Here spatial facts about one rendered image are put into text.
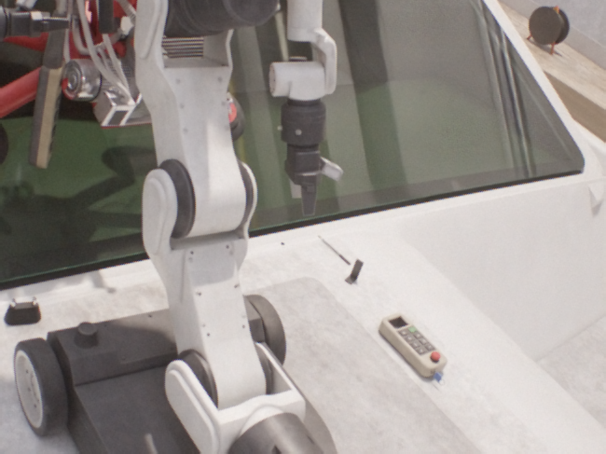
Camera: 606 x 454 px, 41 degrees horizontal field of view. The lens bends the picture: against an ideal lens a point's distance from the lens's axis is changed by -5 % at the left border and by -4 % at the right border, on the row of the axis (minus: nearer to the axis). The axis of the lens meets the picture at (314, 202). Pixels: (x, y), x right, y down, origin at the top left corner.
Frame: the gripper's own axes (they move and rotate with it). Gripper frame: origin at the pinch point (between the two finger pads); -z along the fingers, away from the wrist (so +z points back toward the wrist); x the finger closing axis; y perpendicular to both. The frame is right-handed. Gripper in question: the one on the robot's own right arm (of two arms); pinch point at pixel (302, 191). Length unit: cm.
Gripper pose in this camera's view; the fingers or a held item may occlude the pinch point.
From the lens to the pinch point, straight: 168.0
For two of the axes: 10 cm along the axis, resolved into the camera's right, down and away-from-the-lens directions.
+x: -2.4, -3.3, 9.1
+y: -9.7, 0.7, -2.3
